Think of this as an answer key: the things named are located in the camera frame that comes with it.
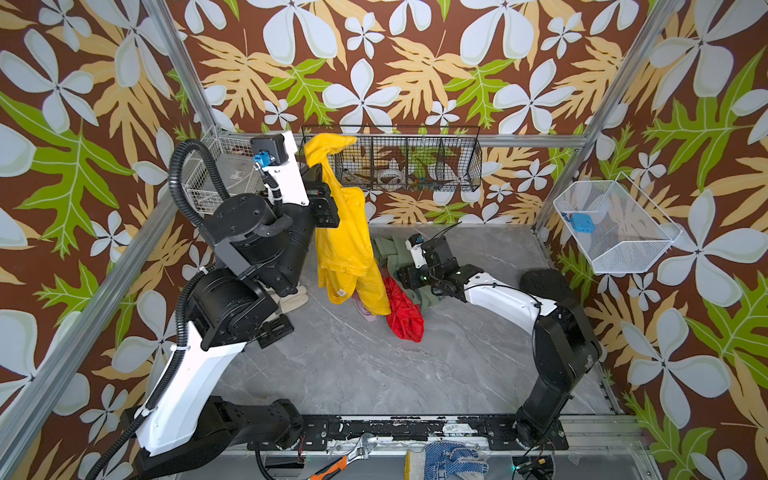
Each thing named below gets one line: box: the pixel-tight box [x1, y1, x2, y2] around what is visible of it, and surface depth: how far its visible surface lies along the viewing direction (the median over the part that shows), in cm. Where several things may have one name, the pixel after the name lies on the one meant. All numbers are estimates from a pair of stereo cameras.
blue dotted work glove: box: [424, 441, 489, 480], surface depth 70 cm
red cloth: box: [382, 273, 424, 343], surface depth 85 cm
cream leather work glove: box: [268, 284, 309, 313], surface depth 100 cm
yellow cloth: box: [305, 133, 391, 316], surface depth 56 cm
